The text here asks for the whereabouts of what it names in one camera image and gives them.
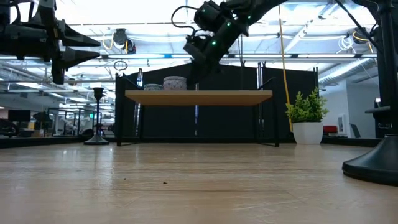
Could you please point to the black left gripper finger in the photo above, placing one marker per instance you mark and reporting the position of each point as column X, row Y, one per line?
column 74, row 39
column 76, row 57

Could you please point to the purple candle jar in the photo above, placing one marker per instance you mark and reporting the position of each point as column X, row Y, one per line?
column 174, row 84

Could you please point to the white blue patterned candle jar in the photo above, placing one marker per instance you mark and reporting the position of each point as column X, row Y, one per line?
column 152, row 87

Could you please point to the black candlestick holder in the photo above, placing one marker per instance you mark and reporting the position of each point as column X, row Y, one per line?
column 373, row 165
column 97, row 140

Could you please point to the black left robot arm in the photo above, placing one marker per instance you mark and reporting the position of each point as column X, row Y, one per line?
column 4, row 12

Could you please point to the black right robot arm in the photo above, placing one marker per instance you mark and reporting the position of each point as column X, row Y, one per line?
column 236, row 28

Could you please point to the black partition screen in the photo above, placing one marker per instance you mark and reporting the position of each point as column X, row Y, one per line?
column 236, row 77

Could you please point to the wooden shelf riser black legs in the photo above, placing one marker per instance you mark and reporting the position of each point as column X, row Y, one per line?
column 199, row 97

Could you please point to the black round lamp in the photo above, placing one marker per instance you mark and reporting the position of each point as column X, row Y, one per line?
column 121, row 37

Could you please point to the small black monitor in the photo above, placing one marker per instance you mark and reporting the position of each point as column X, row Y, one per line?
column 19, row 115

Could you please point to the green plant white pot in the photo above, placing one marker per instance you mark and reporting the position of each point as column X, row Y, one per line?
column 308, row 132

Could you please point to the red box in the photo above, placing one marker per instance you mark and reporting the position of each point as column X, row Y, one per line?
column 330, row 129

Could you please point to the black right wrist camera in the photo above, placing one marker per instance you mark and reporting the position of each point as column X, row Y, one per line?
column 194, row 48

